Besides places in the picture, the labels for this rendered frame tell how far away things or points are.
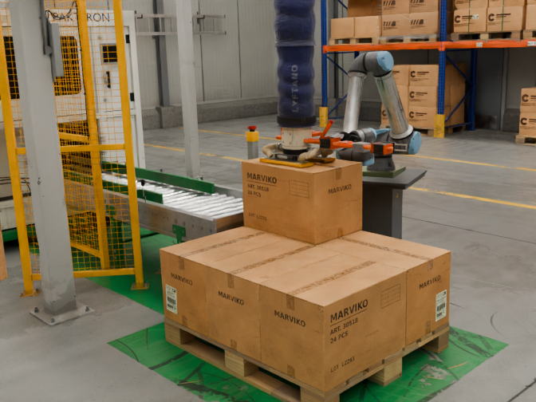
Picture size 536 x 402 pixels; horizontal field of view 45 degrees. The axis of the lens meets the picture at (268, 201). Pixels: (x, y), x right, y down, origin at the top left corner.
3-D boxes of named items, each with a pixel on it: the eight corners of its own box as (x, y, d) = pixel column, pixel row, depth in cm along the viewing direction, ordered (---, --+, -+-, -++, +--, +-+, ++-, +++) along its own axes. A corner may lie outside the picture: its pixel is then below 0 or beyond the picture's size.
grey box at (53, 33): (41, 76, 388) (36, 25, 381) (49, 76, 391) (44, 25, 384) (57, 76, 374) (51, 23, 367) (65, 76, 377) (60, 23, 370)
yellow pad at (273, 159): (258, 161, 378) (258, 153, 377) (271, 159, 385) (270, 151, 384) (301, 167, 355) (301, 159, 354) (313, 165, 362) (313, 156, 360)
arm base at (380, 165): (368, 167, 444) (368, 153, 442) (397, 167, 437) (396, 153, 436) (364, 171, 426) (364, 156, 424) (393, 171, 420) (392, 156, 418)
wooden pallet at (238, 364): (165, 340, 366) (163, 317, 363) (289, 292, 433) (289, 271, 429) (325, 423, 281) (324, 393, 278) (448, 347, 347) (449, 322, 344)
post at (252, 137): (250, 261, 498) (246, 132, 475) (257, 258, 503) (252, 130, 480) (256, 262, 494) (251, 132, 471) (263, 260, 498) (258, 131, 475)
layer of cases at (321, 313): (163, 317, 363) (159, 249, 353) (289, 271, 429) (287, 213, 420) (324, 392, 278) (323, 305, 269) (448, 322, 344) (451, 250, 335)
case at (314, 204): (243, 225, 394) (241, 160, 385) (290, 213, 421) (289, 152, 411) (315, 245, 351) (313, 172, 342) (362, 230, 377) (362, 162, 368)
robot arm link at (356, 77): (347, 50, 391) (332, 160, 387) (364, 49, 384) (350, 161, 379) (356, 57, 400) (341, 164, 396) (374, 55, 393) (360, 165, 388)
